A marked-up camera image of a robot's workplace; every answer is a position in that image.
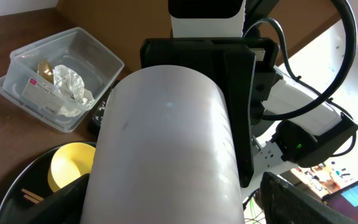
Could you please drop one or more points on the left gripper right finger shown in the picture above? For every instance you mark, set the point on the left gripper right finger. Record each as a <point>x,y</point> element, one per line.
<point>283,203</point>

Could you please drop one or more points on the food scraps and rice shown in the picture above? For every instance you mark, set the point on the food scraps and rice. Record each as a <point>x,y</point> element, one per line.
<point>99,113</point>

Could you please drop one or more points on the wooden chopstick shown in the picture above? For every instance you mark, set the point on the wooden chopstick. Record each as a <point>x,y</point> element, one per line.
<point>32,194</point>
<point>33,200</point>

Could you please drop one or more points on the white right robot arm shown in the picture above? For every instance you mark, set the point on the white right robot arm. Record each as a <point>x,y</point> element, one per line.
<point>275,119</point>

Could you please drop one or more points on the black rectangular tray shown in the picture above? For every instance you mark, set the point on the black rectangular tray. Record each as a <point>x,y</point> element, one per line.
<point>94,125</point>

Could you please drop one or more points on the round black serving tray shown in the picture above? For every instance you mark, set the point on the round black serving tray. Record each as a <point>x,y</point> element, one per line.
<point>34,179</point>

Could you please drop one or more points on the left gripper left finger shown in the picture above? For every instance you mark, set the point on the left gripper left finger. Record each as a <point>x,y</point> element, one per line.
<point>64,206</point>

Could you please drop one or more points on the clear plastic storage bin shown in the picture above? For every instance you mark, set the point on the clear plastic storage bin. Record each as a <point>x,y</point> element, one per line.
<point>74,48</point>

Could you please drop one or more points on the white napkin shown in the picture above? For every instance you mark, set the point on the white napkin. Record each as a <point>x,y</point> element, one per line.
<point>71,85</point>

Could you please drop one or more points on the gold foil wrapper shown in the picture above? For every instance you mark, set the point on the gold foil wrapper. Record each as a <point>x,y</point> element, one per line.
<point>45,71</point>

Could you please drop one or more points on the yellow bowl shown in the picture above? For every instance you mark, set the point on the yellow bowl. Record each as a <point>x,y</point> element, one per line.
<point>69,163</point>

